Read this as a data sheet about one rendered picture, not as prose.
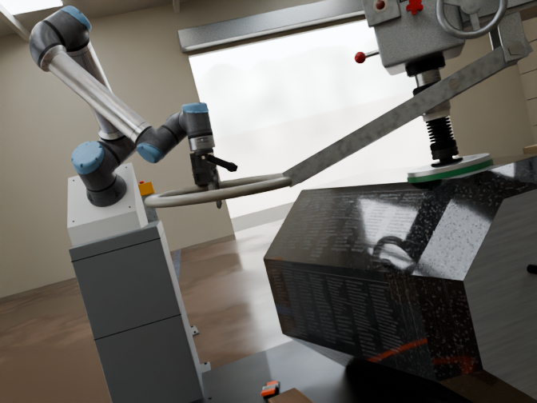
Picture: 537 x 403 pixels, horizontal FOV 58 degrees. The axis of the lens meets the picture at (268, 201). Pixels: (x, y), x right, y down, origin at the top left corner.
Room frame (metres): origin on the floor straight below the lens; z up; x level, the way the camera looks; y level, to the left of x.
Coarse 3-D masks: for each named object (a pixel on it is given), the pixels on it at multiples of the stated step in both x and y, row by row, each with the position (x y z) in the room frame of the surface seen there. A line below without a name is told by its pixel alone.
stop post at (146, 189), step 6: (138, 186) 3.25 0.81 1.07; (144, 186) 3.26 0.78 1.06; (150, 186) 3.27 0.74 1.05; (144, 192) 3.26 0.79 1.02; (150, 192) 3.27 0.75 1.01; (144, 198) 3.28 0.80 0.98; (144, 204) 3.27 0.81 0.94; (150, 210) 3.28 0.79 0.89; (156, 210) 3.30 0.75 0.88; (150, 216) 3.28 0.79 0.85; (156, 216) 3.29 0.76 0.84; (192, 330) 3.33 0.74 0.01
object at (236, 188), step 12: (228, 180) 1.74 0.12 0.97; (240, 180) 1.73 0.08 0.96; (252, 180) 1.71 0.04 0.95; (264, 180) 1.69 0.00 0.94; (276, 180) 1.34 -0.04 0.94; (288, 180) 1.37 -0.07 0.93; (168, 192) 1.62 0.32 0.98; (180, 192) 1.66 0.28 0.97; (192, 192) 1.69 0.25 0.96; (204, 192) 1.28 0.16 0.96; (216, 192) 1.27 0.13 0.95; (228, 192) 1.27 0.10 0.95; (240, 192) 1.28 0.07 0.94; (252, 192) 1.29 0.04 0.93; (264, 192) 1.31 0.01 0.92; (156, 204) 1.35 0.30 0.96; (168, 204) 1.32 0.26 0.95; (180, 204) 1.30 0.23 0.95; (192, 204) 1.29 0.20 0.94
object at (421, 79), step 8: (424, 72) 1.27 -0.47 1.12; (432, 72) 1.27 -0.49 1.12; (416, 80) 1.29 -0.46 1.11; (424, 80) 1.27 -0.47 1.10; (432, 80) 1.27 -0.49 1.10; (440, 80) 1.28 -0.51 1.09; (416, 88) 1.28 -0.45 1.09; (424, 88) 1.26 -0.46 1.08; (440, 104) 1.26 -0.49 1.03; (448, 104) 1.27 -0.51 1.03; (432, 112) 1.26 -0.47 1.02
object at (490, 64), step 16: (496, 48) 1.18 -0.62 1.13; (512, 48) 1.14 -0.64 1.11; (528, 48) 1.16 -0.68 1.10; (480, 64) 1.20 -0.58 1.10; (496, 64) 1.19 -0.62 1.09; (448, 80) 1.22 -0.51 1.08; (464, 80) 1.21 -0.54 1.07; (480, 80) 1.20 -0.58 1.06; (416, 96) 1.25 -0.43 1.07; (432, 96) 1.24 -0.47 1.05; (448, 96) 1.23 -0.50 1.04; (400, 112) 1.27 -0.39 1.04; (416, 112) 1.26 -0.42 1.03; (368, 128) 1.30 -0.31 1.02; (384, 128) 1.28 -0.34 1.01; (336, 144) 1.33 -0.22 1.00; (352, 144) 1.32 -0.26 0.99; (368, 144) 1.40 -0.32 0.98; (304, 160) 1.36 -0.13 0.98; (320, 160) 1.35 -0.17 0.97; (336, 160) 1.33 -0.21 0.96; (288, 176) 1.38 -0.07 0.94; (304, 176) 1.37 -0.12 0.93
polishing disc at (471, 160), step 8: (464, 160) 1.24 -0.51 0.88; (472, 160) 1.19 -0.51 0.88; (480, 160) 1.20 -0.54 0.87; (416, 168) 1.37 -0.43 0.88; (424, 168) 1.31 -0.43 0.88; (432, 168) 1.25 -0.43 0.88; (440, 168) 1.21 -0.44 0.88; (448, 168) 1.20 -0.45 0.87; (456, 168) 1.19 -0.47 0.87; (408, 176) 1.30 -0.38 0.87; (416, 176) 1.26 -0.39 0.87
